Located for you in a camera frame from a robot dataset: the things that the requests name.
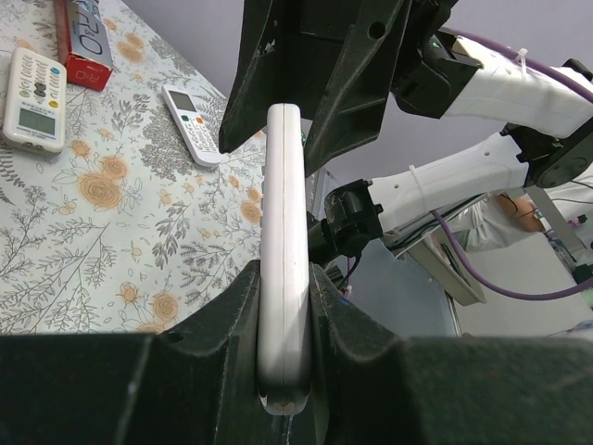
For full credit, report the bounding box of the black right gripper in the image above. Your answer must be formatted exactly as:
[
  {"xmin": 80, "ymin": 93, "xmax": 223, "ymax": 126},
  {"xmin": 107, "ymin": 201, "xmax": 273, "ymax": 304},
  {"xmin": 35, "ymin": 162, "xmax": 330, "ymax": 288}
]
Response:
[{"xmin": 219, "ymin": 1, "xmax": 452, "ymax": 176}]

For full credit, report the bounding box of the floral table mat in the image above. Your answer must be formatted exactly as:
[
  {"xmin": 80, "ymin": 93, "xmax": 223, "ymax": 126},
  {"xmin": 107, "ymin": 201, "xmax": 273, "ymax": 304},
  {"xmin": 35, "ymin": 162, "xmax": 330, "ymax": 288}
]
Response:
[{"xmin": 1, "ymin": 1, "xmax": 266, "ymax": 334}]

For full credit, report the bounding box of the white remote with display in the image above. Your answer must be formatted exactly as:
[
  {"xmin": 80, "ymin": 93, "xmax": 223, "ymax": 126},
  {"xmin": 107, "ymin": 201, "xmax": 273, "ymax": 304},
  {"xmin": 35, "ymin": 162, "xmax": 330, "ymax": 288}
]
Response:
[{"xmin": 256, "ymin": 104, "xmax": 311, "ymax": 415}]

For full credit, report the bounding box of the red white toothpaste box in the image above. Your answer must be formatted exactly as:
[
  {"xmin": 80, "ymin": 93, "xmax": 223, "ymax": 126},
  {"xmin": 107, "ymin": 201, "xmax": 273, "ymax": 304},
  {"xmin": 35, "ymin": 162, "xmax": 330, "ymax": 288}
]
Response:
[{"xmin": 54, "ymin": 0, "xmax": 114, "ymax": 92}]

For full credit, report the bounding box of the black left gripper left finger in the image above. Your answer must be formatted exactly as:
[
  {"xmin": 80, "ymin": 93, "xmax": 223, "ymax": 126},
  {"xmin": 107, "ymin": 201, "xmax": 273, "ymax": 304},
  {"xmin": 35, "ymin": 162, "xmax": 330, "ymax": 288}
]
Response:
[{"xmin": 1, "ymin": 261, "xmax": 262, "ymax": 444}]

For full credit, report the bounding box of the small white remote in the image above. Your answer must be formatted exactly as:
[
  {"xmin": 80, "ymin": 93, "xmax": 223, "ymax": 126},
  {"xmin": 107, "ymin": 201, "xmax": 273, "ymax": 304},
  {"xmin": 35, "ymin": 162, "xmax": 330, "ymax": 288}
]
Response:
[{"xmin": 161, "ymin": 84, "xmax": 223, "ymax": 169}]

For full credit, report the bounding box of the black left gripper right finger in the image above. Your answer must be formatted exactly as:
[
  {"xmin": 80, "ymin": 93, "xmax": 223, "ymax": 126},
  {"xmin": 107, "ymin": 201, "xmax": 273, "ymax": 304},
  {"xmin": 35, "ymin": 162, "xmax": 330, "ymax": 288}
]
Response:
[{"xmin": 309, "ymin": 265, "xmax": 592, "ymax": 444}]

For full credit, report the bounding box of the white air conditioner remote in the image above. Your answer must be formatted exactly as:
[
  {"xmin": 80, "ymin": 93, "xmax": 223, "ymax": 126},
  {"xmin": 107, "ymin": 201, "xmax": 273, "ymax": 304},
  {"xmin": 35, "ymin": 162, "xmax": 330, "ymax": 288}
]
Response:
[{"xmin": 2, "ymin": 47, "xmax": 67, "ymax": 157}]

